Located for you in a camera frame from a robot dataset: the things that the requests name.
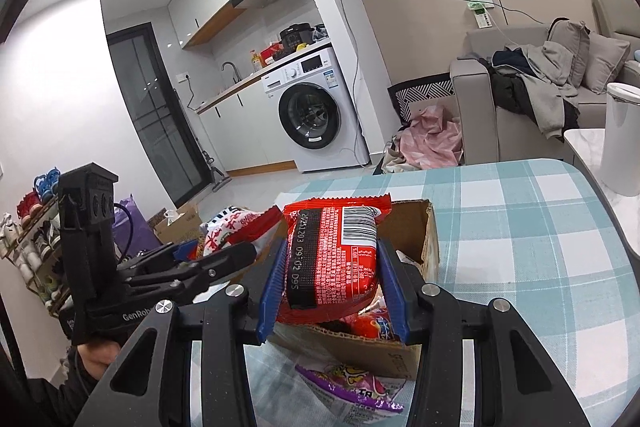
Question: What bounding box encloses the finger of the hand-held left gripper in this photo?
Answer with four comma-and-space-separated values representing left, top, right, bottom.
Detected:
120, 242, 257, 308
131, 243, 200, 270

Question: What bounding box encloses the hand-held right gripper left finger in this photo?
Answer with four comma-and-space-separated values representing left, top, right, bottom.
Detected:
72, 237, 291, 427

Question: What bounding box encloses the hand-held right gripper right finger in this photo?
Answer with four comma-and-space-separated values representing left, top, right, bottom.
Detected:
376, 238, 593, 427

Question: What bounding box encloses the white red snack packet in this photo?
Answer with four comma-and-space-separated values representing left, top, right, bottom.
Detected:
200, 205, 286, 280

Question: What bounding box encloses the red black snack packet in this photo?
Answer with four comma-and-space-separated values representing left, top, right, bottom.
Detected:
274, 193, 393, 325

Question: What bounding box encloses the brown cardboard box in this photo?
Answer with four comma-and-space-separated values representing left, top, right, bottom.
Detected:
265, 198, 441, 381

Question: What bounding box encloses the purple snack packet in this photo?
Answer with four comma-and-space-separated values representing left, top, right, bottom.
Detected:
295, 359, 407, 414

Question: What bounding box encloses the person's left forearm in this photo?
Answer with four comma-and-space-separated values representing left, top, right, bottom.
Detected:
0, 357, 101, 427

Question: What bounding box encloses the person's left hand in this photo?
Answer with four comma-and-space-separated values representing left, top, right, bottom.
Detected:
75, 339, 123, 383

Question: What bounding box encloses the purple bag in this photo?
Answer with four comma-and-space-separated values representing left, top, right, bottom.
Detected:
112, 194, 161, 263

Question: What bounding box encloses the wooden shoe rack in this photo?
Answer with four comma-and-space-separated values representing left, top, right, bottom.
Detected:
0, 192, 76, 315

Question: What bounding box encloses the group of assorted shoes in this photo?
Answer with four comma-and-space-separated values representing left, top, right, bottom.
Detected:
0, 167, 71, 303

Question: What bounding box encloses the grey stick vacuum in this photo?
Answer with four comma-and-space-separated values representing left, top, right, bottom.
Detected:
197, 142, 231, 192

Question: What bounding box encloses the white kitchen counter cabinet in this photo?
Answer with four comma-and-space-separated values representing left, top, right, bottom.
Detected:
197, 84, 296, 175

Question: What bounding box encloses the dark glass door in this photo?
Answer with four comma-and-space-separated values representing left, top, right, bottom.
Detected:
106, 23, 208, 208

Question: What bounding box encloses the checked tablecloth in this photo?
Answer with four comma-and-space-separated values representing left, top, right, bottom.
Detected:
240, 157, 640, 427

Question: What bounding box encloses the pink cloth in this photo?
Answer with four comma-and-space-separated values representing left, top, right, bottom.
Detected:
400, 104, 463, 168

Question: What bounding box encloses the white washing machine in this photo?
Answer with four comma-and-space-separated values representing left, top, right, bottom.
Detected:
260, 47, 371, 174

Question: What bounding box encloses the black white patterned basket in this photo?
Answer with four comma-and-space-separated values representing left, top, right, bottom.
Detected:
387, 77, 456, 132

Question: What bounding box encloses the grey sofa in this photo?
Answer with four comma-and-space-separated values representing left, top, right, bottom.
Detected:
450, 0, 640, 165

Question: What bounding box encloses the black garment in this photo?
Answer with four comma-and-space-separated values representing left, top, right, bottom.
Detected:
490, 49, 538, 118

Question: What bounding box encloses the black pressure cooker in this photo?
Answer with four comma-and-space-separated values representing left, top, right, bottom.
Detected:
279, 23, 315, 52

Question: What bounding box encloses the grey hoodie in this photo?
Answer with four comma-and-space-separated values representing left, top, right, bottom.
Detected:
517, 41, 581, 142

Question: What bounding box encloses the white trash can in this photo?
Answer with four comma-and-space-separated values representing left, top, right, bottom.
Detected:
597, 82, 640, 198

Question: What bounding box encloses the grey pillow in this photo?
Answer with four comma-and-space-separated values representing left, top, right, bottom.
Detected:
582, 32, 632, 95
547, 19, 591, 88

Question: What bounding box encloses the thin wall cable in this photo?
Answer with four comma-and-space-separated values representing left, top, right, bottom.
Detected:
337, 0, 373, 170

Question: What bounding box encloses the white green wall controller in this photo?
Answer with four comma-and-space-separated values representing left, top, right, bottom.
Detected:
467, 0, 496, 28

